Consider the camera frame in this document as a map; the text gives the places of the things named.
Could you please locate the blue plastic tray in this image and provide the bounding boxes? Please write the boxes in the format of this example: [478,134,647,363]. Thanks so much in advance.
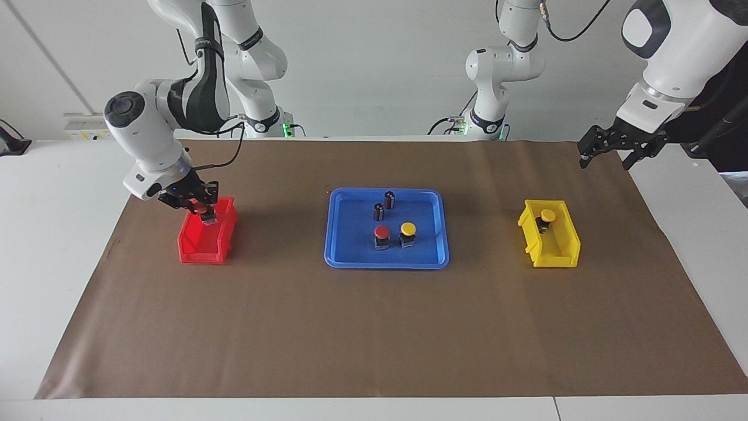
[324,188,450,270]

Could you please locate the red plastic bin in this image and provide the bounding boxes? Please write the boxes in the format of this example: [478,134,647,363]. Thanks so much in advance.
[178,196,239,265]

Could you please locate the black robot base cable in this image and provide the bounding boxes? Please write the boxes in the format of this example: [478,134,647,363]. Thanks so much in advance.
[428,91,477,136]

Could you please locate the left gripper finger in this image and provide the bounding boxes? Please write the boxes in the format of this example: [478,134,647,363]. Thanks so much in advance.
[623,140,667,171]
[579,130,605,169]

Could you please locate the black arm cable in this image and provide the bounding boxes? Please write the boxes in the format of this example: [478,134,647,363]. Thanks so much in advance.
[169,3,246,173]
[541,0,611,43]

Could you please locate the white yellow power strip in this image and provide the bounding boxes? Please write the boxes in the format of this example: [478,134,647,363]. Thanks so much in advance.
[63,113,113,141]

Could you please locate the brown paper table mat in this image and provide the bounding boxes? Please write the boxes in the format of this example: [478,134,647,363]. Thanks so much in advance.
[35,139,748,399]

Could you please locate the small black device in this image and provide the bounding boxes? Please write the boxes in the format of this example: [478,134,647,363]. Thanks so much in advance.
[0,120,33,157]

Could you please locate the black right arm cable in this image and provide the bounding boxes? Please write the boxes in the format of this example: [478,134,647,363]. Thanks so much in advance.
[169,3,246,173]

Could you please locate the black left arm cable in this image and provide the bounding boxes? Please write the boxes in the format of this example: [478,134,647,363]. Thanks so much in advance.
[541,0,611,43]

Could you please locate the black background equipment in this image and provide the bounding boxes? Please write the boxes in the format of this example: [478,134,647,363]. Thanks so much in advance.
[666,53,748,173]

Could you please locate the yellow plastic bin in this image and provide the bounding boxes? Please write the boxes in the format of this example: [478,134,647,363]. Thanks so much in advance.
[518,199,581,268]

